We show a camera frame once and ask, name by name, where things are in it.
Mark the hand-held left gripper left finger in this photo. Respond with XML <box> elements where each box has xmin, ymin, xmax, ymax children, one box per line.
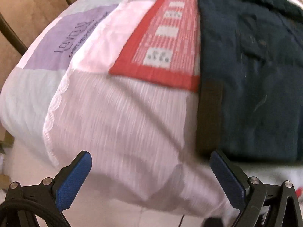
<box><xmin>0</xmin><ymin>150</ymin><xmax>93</xmax><ymax>227</ymax></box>

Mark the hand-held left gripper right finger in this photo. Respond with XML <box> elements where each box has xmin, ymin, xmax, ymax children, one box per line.
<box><xmin>209</xmin><ymin>149</ymin><xmax>303</xmax><ymax>227</ymax></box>

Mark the dark navy padded jacket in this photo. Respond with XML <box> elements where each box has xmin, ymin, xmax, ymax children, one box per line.
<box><xmin>195</xmin><ymin>0</ymin><xmax>303</xmax><ymax>164</ymax></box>

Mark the purple patchwork bed quilt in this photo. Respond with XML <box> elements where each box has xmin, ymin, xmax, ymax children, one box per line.
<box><xmin>0</xmin><ymin>0</ymin><xmax>303</xmax><ymax>227</ymax></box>

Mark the red checked mat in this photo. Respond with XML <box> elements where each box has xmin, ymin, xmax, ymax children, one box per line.
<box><xmin>108</xmin><ymin>0</ymin><xmax>201</xmax><ymax>93</ymax></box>

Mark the wooden wardrobe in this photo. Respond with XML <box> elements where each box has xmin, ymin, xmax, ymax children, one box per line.
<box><xmin>0</xmin><ymin>0</ymin><xmax>106</xmax><ymax>147</ymax></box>

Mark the black braided cable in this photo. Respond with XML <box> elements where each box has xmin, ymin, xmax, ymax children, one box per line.
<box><xmin>0</xmin><ymin>197</ymin><xmax>64</xmax><ymax>227</ymax></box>

